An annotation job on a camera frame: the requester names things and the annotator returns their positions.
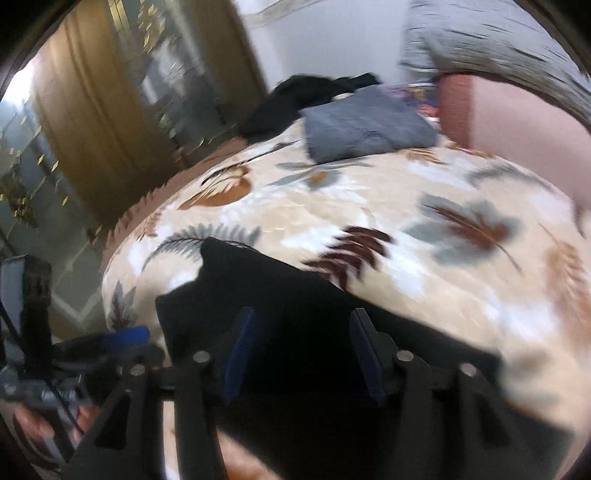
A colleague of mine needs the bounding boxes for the black pants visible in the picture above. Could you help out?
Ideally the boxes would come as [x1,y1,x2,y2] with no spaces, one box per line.
[155,239,573,479]

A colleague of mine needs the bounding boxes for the person's left hand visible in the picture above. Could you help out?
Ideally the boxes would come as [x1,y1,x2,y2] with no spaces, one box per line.
[14,403,100,442]

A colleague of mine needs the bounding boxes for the leaf-patterned cream blanket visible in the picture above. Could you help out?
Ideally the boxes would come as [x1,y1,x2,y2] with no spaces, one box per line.
[102,122,590,474]

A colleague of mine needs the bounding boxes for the wooden stained-glass wardrobe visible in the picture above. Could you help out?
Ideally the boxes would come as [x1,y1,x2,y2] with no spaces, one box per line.
[1,1,266,336]

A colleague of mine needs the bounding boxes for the black garment pile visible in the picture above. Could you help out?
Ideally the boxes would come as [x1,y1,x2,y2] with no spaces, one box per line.
[238,73,381,144]

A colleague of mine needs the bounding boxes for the pink bed headboard cushion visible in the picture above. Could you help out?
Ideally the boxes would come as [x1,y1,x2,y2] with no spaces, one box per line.
[437,74,590,209]

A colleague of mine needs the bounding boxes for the folded grey jeans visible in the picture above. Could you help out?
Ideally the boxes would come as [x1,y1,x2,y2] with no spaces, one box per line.
[301,85,438,164]

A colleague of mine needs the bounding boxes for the colourful small box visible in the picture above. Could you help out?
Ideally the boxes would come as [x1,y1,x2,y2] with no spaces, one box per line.
[393,82,440,119]

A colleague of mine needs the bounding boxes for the grey quilted pillow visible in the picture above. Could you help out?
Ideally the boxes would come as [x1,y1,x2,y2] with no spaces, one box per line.
[400,1,590,126]

